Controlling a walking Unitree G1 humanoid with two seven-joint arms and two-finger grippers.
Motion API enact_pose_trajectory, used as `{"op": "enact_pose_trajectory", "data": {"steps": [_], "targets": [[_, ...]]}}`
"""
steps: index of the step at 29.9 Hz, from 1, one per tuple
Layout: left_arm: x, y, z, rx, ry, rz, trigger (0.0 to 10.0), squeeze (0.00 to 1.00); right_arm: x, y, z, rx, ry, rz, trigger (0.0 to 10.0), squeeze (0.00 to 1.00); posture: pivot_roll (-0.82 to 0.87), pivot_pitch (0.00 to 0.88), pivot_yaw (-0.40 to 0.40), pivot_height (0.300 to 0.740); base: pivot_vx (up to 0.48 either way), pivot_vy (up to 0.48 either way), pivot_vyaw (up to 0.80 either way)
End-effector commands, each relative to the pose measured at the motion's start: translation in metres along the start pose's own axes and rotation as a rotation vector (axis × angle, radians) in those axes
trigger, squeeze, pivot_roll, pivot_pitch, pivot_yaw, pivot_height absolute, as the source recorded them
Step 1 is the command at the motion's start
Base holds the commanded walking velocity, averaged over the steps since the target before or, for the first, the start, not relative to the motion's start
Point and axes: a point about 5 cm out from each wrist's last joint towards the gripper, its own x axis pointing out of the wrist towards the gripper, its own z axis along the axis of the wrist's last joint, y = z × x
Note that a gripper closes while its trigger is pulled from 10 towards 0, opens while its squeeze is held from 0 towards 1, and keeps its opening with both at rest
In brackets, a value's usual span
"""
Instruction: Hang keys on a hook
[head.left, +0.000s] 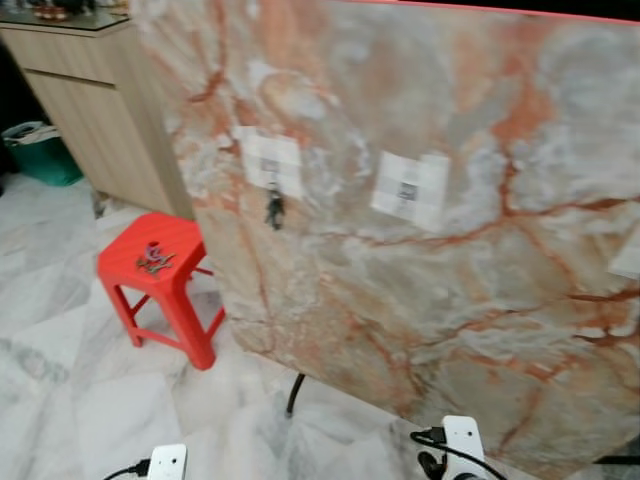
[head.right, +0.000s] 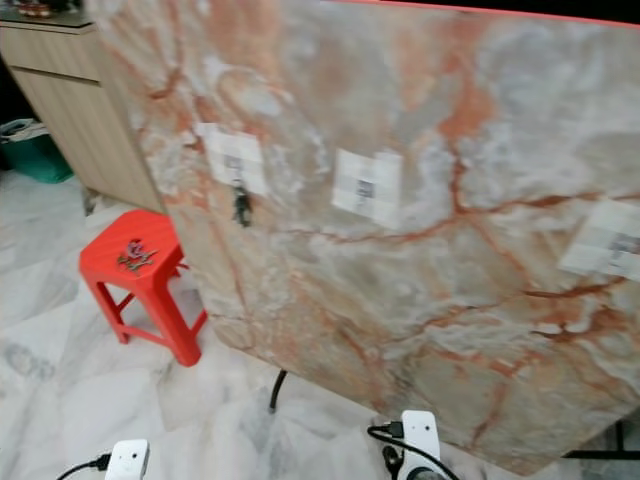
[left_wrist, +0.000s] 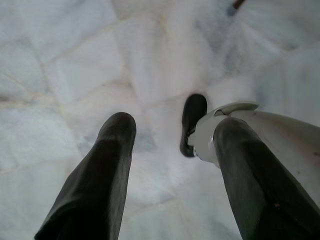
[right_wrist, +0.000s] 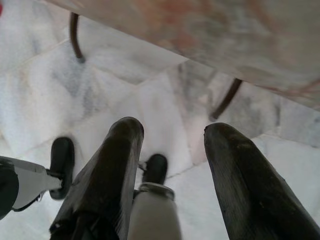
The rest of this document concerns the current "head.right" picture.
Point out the white adhesive hook plate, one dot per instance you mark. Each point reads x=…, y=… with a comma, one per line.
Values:
x=236, y=155
x=605, y=240
x=368, y=188

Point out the green bag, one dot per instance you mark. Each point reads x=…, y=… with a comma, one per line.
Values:
x=35, y=158

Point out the red plastic stool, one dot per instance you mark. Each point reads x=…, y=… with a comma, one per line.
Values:
x=135, y=285

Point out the light wooden cabinet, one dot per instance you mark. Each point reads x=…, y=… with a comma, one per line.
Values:
x=90, y=110

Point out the dark hanging key bunch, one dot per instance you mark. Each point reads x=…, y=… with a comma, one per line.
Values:
x=242, y=205

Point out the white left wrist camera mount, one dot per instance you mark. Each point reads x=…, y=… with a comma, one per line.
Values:
x=128, y=461

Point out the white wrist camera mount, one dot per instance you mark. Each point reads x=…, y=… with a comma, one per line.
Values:
x=421, y=440
x=128, y=461

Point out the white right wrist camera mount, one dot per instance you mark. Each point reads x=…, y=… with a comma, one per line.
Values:
x=421, y=440

